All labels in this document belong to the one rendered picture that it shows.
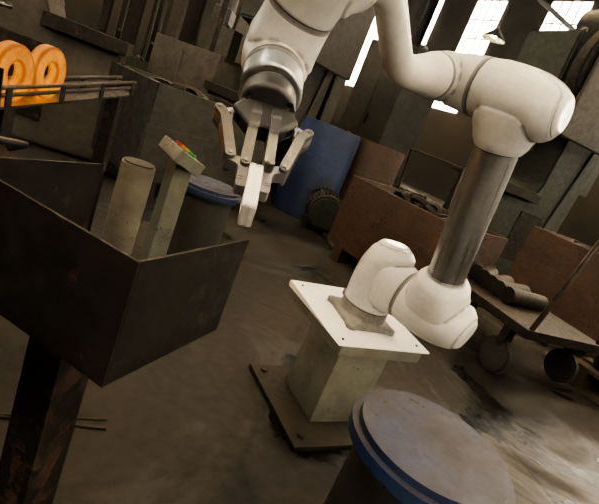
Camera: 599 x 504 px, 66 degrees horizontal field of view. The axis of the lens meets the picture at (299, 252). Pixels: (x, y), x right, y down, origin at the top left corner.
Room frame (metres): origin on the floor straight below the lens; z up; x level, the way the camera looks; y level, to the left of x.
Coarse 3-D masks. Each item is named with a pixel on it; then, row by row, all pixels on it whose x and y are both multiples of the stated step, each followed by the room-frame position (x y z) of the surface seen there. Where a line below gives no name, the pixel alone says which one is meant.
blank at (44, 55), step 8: (40, 48) 1.36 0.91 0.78; (48, 48) 1.37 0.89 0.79; (56, 48) 1.40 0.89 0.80; (40, 56) 1.34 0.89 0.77; (48, 56) 1.37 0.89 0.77; (56, 56) 1.41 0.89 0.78; (64, 56) 1.45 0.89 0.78; (40, 64) 1.34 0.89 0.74; (48, 64) 1.38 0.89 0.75; (56, 64) 1.42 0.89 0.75; (64, 64) 1.46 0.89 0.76; (40, 72) 1.35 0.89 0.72; (48, 72) 1.44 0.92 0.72; (56, 72) 1.44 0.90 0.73; (64, 72) 1.47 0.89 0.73; (40, 80) 1.36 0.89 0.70; (48, 80) 1.43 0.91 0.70; (56, 80) 1.44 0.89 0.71; (40, 88) 1.37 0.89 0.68; (48, 88) 1.40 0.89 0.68; (56, 88) 1.45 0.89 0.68; (40, 96) 1.37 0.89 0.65; (48, 96) 1.41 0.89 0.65
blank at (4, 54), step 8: (8, 40) 1.23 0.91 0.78; (0, 48) 1.19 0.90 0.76; (8, 48) 1.20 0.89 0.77; (16, 48) 1.23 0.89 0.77; (24, 48) 1.26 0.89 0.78; (0, 56) 1.18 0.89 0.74; (8, 56) 1.20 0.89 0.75; (16, 56) 1.24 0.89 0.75; (24, 56) 1.27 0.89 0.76; (32, 56) 1.30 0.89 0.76; (0, 64) 1.18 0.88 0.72; (8, 64) 1.21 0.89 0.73; (16, 64) 1.27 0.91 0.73; (24, 64) 1.27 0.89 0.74; (32, 64) 1.31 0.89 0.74; (16, 72) 1.28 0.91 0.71; (24, 72) 1.28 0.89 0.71; (32, 72) 1.31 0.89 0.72; (8, 80) 1.27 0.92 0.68; (16, 80) 1.27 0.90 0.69; (24, 80) 1.29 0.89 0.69; (32, 80) 1.32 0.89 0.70
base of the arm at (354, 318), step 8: (328, 296) 1.44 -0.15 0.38; (336, 296) 1.46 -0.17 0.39; (344, 296) 1.40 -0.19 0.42; (336, 304) 1.40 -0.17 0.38; (344, 304) 1.38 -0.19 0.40; (352, 304) 1.36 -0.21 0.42; (344, 312) 1.36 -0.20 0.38; (352, 312) 1.35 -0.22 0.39; (360, 312) 1.34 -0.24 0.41; (344, 320) 1.34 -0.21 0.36; (352, 320) 1.33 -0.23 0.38; (360, 320) 1.34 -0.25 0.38; (368, 320) 1.34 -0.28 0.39; (376, 320) 1.35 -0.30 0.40; (384, 320) 1.38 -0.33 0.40; (352, 328) 1.30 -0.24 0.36; (360, 328) 1.32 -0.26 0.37; (368, 328) 1.33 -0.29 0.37; (376, 328) 1.35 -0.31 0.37; (384, 328) 1.37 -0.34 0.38
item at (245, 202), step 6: (252, 168) 0.50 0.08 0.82; (252, 174) 0.49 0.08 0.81; (252, 180) 0.48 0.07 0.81; (246, 186) 0.47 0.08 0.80; (252, 186) 0.48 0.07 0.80; (246, 192) 0.47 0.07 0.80; (246, 198) 0.46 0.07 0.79; (246, 204) 0.45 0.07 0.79; (240, 210) 0.45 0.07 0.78; (246, 210) 0.45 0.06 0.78; (240, 216) 0.46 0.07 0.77; (240, 222) 0.46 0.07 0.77
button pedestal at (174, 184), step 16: (160, 144) 1.80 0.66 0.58; (176, 144) 1.71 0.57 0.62; (176, 160) 1.63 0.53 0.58; (192, 160) 1.66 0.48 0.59; (176, 176) 1.71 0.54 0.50; (160, 192) 1.76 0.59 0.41; (176, 192) 1.72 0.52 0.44; (160, 208) 1.72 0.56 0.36; (176, 208) 1.73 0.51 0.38; (160, 224) 1.71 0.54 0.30; (144, 240) 1.78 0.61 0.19; (160, 240) 1.72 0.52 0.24; (144, 256) 1.73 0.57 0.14
